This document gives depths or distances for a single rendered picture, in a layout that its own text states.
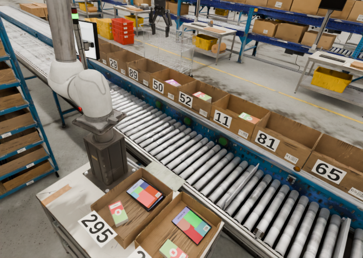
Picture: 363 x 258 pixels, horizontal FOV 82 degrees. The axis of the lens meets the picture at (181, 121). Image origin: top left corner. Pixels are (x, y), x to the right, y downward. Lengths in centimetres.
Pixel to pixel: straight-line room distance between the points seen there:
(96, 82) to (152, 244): 87
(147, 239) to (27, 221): 146
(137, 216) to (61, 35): 103
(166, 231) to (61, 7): 123
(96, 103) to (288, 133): 146
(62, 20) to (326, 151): 187
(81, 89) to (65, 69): 16
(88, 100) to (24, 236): 159
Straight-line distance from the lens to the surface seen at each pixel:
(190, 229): 131
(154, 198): 137
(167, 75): 243
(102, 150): 128
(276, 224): 150
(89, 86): 111
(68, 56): 125
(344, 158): 192
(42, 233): 238
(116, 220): 132
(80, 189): 155
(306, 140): 191
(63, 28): 122
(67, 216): 146
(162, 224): 133
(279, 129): 193
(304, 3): 607
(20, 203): 266
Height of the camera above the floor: 192
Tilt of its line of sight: 35 degrees down
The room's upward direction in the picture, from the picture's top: 5 degrees clockwise
